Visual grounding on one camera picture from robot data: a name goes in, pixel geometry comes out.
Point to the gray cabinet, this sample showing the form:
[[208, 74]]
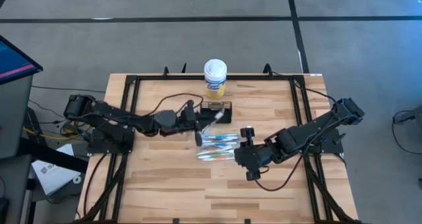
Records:
[[14, 118]]

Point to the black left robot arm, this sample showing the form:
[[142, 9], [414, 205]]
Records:
[[108, 113]]

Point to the black desk beam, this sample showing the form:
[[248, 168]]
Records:
[[49, 155]]

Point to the white printed booklet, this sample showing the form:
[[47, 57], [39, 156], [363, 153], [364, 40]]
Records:
[[52, 174]]

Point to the green white toothbrush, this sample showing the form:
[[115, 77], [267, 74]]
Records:
[[214, 158]]

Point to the orange white toothbrush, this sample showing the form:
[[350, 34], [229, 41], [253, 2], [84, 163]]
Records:
[[214, 153]]

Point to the white tape roll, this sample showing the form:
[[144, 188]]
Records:
[[74, 179]]

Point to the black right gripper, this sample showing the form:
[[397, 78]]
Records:
[[254, 155]]

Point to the blue mouthwash bottle white cap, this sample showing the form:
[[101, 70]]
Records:
[[249, 126]]

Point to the Lysol wipes canister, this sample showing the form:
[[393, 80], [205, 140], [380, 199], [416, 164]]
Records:
[[215, 82]]

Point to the gray furniture leg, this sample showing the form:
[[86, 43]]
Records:
[[409, 116]]

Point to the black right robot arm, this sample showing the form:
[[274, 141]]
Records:
[[296, 136]]

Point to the black aluminium table frame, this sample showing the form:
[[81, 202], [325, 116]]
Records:
[[250, 77]]

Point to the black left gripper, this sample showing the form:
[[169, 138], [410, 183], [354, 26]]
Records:
[[189, 123]]

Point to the tilted blue display screen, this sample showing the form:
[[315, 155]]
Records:
[[13, 62]]

